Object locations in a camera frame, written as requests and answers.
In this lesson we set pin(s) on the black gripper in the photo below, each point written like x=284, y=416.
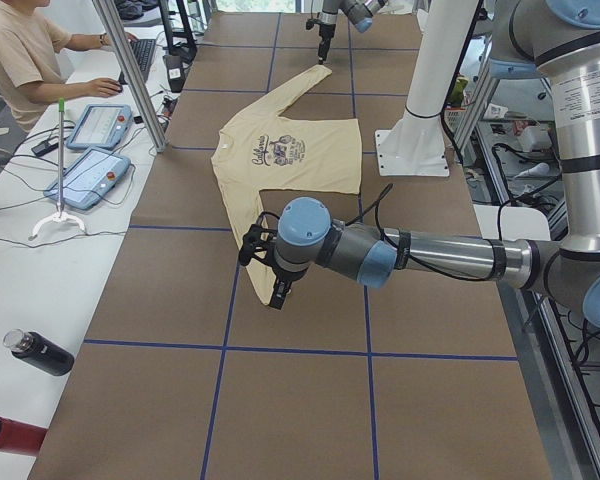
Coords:
x=285, y=274
x=324, y=34

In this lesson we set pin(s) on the cream long-sleeve printed shirt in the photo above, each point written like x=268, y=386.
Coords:
x=259, y=149

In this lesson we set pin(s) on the black keyboard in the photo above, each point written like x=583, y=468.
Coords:
x=144, y=52

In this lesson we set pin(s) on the near blue teach pendant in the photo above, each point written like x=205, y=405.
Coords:
x=88, y=180

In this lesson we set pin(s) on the blue teach pendant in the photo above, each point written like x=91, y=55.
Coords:
x=100, y=125
x=88, y=180

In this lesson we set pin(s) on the white grabber stick green tip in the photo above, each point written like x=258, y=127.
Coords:
x=60, y=215

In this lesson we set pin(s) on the far blue teach pendant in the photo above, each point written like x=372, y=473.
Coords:
x=100, y=125

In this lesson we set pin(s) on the black water bottle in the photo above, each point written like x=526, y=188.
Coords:
x=38, y=351

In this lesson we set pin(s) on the person in beige shirt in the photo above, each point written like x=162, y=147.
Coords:
x=30, y=75

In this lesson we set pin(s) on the red water bottle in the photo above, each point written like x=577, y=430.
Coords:
x=20, y=438

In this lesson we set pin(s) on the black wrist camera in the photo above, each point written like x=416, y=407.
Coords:
x=311, y=23
x=257, y=244

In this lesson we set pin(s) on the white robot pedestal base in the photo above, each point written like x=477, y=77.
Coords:
x=415, y=146

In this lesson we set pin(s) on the aluminium frame post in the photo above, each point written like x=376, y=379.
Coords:
x=114, y=28

